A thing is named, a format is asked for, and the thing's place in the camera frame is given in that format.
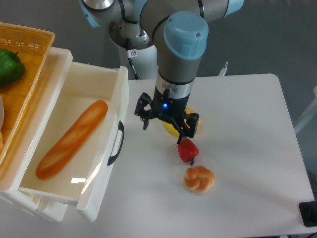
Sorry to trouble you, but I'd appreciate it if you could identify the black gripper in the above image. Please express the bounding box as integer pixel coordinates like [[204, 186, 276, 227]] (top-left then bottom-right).
[[134, 89, 196, 145]]

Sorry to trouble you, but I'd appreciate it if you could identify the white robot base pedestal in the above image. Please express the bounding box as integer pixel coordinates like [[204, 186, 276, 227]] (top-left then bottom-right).
[[109, 19, 158, 80]]

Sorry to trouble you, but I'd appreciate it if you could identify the white drawer cabinet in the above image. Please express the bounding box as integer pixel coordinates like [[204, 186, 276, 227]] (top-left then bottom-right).
[[0, 47, 73, 222]]

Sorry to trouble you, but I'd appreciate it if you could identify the white upper drawer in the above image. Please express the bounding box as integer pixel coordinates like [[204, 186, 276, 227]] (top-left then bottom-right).
[[19, 62, 129, 221]]

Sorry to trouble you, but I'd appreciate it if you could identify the white plate in basket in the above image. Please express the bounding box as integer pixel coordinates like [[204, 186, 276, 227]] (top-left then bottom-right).
[[0, 96, 4, 129]]

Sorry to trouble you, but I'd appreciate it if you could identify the red bell pepper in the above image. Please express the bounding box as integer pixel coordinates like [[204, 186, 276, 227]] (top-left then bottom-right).
[[177, 138, 200, 166]]

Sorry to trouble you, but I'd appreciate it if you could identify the yellow banana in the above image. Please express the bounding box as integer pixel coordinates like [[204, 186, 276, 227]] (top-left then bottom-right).
[[162, 121, 179, 137]]

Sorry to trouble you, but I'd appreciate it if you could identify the orange wicker basket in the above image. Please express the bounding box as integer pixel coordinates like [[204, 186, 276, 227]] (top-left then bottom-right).
[[0, 22, 55, 163]]

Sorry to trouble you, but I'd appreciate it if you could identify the black device at edge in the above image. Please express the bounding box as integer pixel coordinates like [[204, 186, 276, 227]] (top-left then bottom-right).
[[299, 201, 317, 227]]

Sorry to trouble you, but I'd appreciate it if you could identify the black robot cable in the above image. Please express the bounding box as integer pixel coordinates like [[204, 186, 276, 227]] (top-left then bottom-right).
[[125, 37, 140, 80]]

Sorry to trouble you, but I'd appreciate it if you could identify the black drawer handle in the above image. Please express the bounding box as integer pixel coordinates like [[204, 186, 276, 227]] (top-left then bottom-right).
[[107, 120, 125, 166]]

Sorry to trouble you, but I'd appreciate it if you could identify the long orange baguette bread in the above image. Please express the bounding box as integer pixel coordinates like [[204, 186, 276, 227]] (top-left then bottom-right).
[[35, 100, 108, 180]]

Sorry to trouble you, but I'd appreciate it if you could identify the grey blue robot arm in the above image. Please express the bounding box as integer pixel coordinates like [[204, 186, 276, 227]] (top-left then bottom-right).
[[80, 0, 243, 139]]

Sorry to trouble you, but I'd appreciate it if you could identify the round knotted bread roll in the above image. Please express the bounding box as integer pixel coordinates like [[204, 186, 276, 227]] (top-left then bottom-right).
[[182, 166, 215, 195]]

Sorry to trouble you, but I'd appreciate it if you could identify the green bell pepper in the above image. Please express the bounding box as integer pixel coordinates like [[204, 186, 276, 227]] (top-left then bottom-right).
[[0, 49, 25, 86]]

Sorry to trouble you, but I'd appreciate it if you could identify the yellow corn cob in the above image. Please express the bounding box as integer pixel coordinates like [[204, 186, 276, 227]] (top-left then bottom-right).
[[185, 107, 201, 131]]

